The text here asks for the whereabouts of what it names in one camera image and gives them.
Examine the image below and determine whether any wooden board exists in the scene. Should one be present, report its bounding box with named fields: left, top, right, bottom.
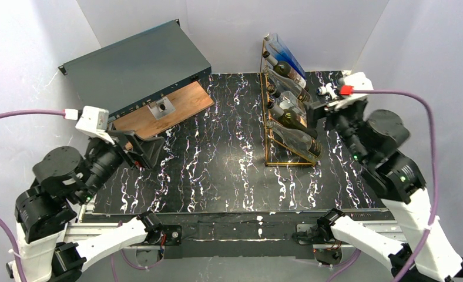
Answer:
left=113, top=82, right=214, bottom=139

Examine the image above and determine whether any purple cable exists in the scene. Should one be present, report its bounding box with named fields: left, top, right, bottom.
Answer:
left=0, top=109, right=166, bottom=282
left=324, top=88, right=439, bottom=282

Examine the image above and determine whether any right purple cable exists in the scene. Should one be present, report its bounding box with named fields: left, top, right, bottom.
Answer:
left=324, top=88, right=439, bottom=282

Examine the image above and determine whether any dark brown wine bottle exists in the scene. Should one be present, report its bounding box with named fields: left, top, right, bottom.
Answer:
left=262, top=51, right=309, bottom=90

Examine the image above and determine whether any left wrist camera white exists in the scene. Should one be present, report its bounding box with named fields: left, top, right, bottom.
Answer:
left=75, top=106, right=115, bottom=145

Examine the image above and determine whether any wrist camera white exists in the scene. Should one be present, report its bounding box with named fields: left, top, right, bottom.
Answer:
left=75, top=106, right=115, bottom=145
left=335, top=72, right=374, bottom=110

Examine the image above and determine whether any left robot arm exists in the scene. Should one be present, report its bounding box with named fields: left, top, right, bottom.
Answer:
left=6, top=130, right=165, bottom=281

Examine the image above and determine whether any aluminium frame rail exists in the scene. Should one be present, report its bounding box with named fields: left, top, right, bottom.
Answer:
left=65, top=217, right=412, bottom=276

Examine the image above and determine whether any gold wire wine rack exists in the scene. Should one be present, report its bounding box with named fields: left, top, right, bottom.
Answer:
left=259, top=40, right=314, bottom=167

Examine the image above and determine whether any grey rack server box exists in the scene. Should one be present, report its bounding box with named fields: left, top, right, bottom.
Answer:
left=58, top=19, right=212, bottom=122

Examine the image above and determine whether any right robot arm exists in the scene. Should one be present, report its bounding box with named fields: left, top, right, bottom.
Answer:
left=307, top=99, right=463, bottom=281

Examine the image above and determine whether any blue glass bottle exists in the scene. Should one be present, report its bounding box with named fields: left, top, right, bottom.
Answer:
left=263, top=33, right=306, bottom=78

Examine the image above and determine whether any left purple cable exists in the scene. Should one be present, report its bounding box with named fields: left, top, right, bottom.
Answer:
left=0, top=109, right=166, bottom=282

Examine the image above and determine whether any clear tall glass bottle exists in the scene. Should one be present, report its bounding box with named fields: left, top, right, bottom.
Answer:
left=261, top=66, right=312, bottom=103

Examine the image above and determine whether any clear round glass bottle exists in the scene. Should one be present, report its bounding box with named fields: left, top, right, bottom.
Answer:
left=266, top=120, right=323, bottom=164

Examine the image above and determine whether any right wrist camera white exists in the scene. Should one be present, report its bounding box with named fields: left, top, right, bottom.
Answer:
left=335, top=72, right=374, bottom=110

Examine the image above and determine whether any metal bracket with knob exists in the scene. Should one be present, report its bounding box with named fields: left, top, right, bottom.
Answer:
left=148, top=96, right=176, bottom=120

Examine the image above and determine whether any white pipe fitting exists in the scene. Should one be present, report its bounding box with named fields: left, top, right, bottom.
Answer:
left=317, top=83, right=339, bottom=102

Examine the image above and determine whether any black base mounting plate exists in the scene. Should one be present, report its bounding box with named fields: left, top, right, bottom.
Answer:
left=106, top=211, right=357, bottom=261

